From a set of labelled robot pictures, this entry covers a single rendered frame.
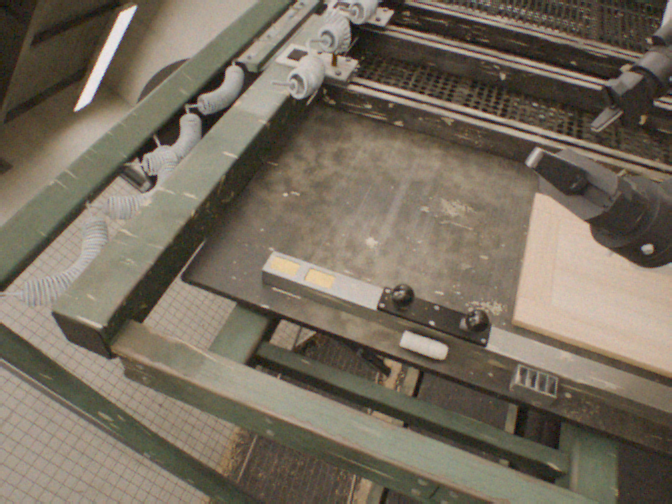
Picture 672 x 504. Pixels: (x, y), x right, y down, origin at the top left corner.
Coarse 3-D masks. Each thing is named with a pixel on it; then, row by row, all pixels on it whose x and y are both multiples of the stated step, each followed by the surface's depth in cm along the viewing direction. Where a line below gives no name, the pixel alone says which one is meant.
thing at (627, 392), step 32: (288, 256) 98; (288, 288) 97; (320, 288) 94; (352, 288) 94; (384, 320) 93; (480, 352) 89; (512, 352) 88; (544, 352) 88; (576, 384) 86; (608, 384) 85; (640, 384) 85
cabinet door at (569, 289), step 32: (544, 224) 112; (576, 224) 113; (544, 256) 105; (576, 256) 107; (608, 256) 107; (544, 288) 100; (576, 288) 101; (608, 288) 101; (640, 288) 102; (512, 320) 96; (544, 320) 95; (576, 320) 95; (608, 320) 96; (640, 320) 97; (608, 352) 92; (640, 352) 92
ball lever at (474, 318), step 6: (468, 312) 79; (474, 312) 78; (480, 312) 78; (468, 318) 78; (474, 318) 78; (480, 318) 77; (486, 318) 78; (462, 324) 88; (468, 324) 78; (474, 324) 78; (480, 324) 77; (486, 324) 78; (468, 330) 88; (474, 330) 78; (480, 330) 78
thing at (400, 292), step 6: (396, 288) 81; (402, 288) 80; (408, 288) 80; (396, 294) 80; (402, 294) 80; (408, 294) 80; (414, 294) 81; (396, 300) 80; (402, 300) 80; (408, 300) 80; (396, 306) 91; (402, 306) 81
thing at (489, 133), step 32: (288, 64) 130; (352, 64) 132; (320, 96) 136; (352, 96) 132; (384, 96) 130; (416, 96) 131; (416, 128) 132; (448, 128) 129; (480, 128) 125; (512, 128) 126; (608, 160) 120; (640, 160) 121
